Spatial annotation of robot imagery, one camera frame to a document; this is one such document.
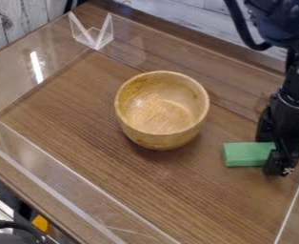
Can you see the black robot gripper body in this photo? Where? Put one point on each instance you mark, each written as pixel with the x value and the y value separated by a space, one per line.
pixel 284 124

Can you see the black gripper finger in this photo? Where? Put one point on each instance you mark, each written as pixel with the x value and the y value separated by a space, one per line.
pixel 280 163
pixel 265 126

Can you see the green rectangular block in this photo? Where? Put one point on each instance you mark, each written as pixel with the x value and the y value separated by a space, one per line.
pixel 246 154

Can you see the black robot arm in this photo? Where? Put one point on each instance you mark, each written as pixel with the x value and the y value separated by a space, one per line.
pixel 276 19

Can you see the brown wooden bowl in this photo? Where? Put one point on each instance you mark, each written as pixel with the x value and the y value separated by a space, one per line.
pixel 161 108

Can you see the clear acrylic corner bracket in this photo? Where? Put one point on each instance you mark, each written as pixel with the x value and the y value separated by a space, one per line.
pixel 94 38

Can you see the clear acrylic tray wall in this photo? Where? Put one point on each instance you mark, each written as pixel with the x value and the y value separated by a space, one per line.
pixel 91 216

